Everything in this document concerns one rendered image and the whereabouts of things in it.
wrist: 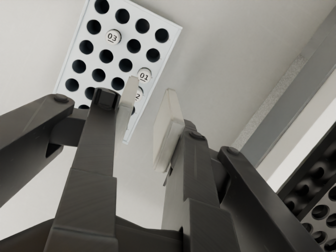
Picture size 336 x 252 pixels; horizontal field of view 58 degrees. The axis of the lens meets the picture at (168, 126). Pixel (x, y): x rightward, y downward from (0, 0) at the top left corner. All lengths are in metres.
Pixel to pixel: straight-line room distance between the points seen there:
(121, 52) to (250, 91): 0.14
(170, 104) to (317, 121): 0.10
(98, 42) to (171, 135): 0.16
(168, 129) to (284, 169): 0.10
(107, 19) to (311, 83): 0.17
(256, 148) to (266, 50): 0.12
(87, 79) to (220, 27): 0.14
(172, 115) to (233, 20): 0.19
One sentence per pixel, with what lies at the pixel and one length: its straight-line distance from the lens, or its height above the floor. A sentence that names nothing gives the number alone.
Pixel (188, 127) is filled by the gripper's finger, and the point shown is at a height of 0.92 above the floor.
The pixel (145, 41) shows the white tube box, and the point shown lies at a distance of 0.28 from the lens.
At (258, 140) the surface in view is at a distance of 0.25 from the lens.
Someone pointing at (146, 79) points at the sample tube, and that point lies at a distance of 0.27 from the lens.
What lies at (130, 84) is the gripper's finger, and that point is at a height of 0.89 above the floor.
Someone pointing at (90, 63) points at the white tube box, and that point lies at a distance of 0.29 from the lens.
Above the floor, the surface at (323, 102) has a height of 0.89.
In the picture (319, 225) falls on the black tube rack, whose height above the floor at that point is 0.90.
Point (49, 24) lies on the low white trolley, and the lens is 0.33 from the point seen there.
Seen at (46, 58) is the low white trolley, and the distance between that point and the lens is 0.34.
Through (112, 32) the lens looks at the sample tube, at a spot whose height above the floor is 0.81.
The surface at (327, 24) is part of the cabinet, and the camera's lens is 0.62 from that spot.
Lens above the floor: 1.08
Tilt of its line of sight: 70 degrees down
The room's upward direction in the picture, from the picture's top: 174 degrees clockwise
